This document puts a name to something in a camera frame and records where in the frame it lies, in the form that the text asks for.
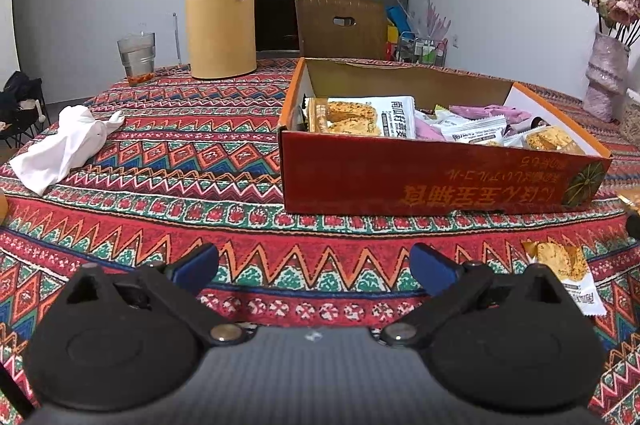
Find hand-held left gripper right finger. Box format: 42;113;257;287
378;243;584;348

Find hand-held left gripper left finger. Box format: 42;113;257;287
49;244;249;347

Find orange cracker snack packet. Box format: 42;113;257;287
616;187;640;212
522;241;600;317

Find orange cardboard box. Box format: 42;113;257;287
277;57;614;216

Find heap of assorted snack packets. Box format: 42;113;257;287
302;96;589;156

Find patterned red tablecloth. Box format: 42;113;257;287
0;57;640;425

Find woven basket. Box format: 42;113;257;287
620;91;640;144

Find pink textured vase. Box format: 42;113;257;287
582;31;631;123

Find white crumpled cloth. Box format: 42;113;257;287
9;105;126;196

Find glass cup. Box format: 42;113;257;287
117;32;157;86

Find metal trolley rack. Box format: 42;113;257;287
395;32;449;66

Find black folding chair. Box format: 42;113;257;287
0;71;51;150

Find brown chair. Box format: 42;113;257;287
295;0;389;60

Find yellow thermos jug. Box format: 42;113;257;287
186;0;258;80

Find blue plastic item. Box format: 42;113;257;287
387;6;414;34

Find pink decorative reeds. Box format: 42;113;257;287
417;0;451;40

